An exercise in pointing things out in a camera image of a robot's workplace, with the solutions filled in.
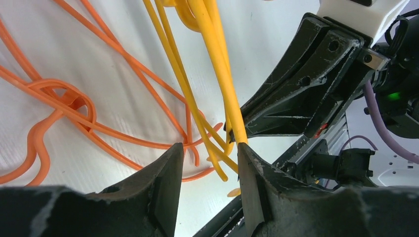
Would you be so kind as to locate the orange plastic hanger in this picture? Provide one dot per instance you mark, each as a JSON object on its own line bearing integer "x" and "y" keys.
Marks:
{"x": 67, "y": 101}

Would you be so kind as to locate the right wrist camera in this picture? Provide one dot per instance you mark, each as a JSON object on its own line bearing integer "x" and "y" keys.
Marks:
{"x": 372, "y": 18}

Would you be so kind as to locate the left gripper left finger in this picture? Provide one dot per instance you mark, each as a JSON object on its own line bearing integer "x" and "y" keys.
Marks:
{"x": 144, "y": 204}

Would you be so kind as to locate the amber plastic hanger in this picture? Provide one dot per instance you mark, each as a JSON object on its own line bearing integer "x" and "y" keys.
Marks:
{"x": 203, "y": 16}

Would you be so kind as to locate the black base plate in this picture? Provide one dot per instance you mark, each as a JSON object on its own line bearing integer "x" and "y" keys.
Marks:
{"x": 275, "y": 204}

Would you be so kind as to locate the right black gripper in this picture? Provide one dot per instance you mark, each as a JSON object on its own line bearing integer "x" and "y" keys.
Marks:
{"x": 324, "y": 69}

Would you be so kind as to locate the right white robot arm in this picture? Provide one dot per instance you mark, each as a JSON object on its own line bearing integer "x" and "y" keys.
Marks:
{"x": 366, "y": 156}

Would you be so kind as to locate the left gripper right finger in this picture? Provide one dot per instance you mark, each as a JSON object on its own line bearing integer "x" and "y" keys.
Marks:
{"x": 371, "y": 212}

